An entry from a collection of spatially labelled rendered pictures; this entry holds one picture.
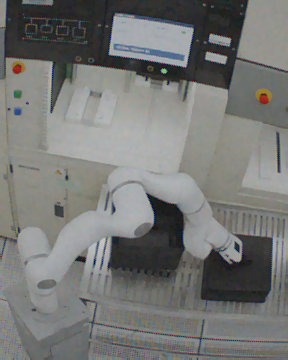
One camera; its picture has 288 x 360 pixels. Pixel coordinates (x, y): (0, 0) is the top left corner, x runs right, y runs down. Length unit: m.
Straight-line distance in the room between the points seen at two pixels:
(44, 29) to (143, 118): 0.86
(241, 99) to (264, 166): 0.56
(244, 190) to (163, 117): 0.52
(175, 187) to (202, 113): 0.48
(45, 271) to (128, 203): 0.36
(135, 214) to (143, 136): 0.97
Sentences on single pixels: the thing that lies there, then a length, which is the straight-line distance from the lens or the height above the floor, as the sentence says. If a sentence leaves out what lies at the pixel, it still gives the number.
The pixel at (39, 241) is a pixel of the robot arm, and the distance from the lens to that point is 1.92.
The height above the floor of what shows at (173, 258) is 0.85.
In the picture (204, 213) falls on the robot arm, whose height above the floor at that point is 1.26.
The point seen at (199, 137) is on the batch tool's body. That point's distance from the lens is 2.28.
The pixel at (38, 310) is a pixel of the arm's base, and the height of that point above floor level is 0.79.
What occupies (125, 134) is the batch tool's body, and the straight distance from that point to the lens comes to 2.65.
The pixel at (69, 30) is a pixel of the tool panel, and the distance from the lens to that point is 2.08.
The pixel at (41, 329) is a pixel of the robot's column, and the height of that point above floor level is 0.76.
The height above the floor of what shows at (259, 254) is 0.86.
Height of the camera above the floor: 2.80
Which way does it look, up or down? 49 degrees down
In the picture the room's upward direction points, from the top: 10 degrees clockwise
